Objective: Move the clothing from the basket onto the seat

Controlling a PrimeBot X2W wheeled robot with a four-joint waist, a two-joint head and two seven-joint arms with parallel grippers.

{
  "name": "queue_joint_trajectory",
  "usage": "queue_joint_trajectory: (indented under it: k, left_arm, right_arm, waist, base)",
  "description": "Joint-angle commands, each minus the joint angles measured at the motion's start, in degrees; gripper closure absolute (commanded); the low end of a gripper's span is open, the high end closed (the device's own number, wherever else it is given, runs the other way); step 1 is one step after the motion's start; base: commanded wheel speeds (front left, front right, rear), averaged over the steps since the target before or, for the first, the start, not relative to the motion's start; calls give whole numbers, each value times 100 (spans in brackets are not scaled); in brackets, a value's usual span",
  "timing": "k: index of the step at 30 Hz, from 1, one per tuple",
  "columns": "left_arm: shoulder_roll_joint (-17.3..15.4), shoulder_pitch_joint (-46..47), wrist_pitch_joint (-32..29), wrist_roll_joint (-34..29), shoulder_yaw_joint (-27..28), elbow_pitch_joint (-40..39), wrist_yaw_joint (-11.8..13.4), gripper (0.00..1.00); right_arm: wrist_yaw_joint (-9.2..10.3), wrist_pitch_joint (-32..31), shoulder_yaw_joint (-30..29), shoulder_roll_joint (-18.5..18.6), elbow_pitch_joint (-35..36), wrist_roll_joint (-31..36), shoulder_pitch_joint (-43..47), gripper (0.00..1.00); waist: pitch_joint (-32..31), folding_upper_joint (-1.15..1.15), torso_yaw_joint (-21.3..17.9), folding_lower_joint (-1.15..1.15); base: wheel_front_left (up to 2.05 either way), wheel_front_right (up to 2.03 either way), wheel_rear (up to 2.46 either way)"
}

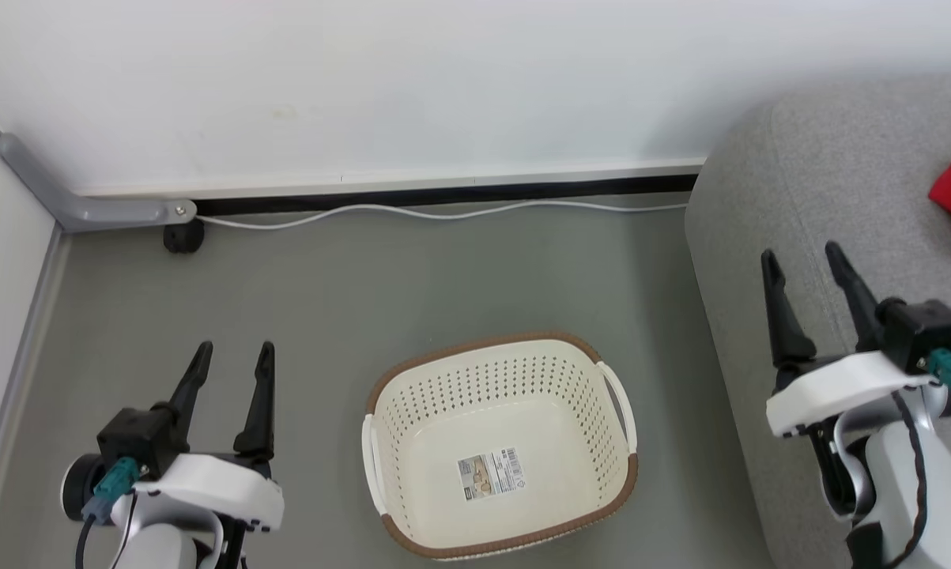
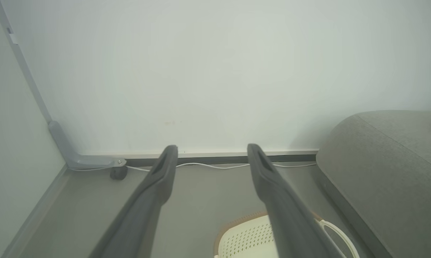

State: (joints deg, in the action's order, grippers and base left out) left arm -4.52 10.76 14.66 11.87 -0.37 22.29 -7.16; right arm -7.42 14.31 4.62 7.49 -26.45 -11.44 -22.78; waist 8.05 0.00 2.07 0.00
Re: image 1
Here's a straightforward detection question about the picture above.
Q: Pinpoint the black round caster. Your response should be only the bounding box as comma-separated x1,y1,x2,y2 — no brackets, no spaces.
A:
163,219,206,254

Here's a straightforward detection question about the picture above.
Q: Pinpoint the cream perforated laundry basket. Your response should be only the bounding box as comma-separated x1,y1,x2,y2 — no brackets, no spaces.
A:
362,332,640,562

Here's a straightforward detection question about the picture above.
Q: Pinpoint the grey fabric sofa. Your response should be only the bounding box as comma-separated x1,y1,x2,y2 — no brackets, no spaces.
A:
685,75,951,569

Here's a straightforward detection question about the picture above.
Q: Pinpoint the thin white wall cable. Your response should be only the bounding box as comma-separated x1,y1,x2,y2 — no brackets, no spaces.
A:
194,200,689,232

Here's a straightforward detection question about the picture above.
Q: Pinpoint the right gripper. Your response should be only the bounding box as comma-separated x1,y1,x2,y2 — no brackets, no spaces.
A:
761,241,939,440

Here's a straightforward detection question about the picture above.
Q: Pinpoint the black baseboard strip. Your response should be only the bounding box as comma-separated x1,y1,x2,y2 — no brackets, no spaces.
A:
194,174,699,218

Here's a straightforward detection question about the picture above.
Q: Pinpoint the grey skirting strip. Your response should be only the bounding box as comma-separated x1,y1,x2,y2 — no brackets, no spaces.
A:
0,229,69,546

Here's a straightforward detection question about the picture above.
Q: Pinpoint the black tape patch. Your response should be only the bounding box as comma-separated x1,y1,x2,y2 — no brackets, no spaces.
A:
845,522,889,569

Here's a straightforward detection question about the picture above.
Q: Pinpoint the left black cable teal plug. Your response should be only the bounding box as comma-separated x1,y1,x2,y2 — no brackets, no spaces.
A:
76,457,141,569

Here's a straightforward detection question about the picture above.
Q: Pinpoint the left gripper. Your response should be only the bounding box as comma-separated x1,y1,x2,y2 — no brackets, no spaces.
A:
131,341,285,533

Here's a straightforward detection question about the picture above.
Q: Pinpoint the paper label sticker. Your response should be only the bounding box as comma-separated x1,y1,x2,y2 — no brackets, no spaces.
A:
457,447,526,501

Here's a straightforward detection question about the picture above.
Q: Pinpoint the white baseboard trim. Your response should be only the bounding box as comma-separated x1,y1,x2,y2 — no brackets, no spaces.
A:
72,158,707,198

